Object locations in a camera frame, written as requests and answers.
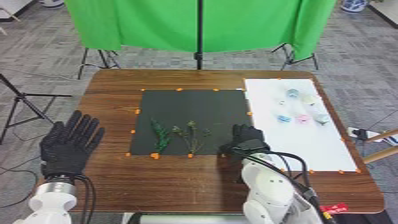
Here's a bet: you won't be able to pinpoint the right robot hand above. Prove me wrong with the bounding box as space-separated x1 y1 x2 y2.
217 123 274 158

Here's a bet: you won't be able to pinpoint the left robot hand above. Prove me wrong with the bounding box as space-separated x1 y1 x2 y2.
38 110 107 178

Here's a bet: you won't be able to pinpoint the white sheet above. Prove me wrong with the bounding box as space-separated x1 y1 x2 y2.
242 78 361 174

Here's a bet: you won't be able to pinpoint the blue flower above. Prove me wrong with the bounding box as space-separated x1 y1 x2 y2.
276 114 296 124
285 88 303 100

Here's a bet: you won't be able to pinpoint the green sprig with dark buds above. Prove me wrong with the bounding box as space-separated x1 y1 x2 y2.
171 120 214 155

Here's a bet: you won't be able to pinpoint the pink flower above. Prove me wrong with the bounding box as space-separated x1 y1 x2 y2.
294 114 313 125

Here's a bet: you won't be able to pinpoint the dark mat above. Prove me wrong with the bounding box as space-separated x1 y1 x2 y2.
129 89 253 157

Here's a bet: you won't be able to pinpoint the white flower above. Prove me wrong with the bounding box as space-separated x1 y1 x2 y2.
313 113 333 127
301 94 321 107

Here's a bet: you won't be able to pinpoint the black tripod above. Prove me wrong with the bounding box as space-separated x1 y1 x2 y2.
0 73 75 145

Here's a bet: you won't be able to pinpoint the white power strip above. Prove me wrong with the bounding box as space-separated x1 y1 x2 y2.
345 126 398 146

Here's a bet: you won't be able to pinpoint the black backdrop stand legs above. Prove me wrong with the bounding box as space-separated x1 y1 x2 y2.
271 42 322 71
77 47 125 81

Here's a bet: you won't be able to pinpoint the pale grey bar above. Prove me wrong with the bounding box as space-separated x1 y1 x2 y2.
127 212 249 224

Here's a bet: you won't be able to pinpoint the black centre pole stand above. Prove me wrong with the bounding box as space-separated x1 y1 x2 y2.
193 0 207 71

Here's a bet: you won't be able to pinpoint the blue and white vase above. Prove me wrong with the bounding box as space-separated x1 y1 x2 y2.
340 0 372 14
40 0 66 9

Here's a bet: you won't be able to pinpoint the black cable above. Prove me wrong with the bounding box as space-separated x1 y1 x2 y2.
260 150 317 194

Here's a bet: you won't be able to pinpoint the wooden chair frame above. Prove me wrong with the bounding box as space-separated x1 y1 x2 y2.
361 127 398 165

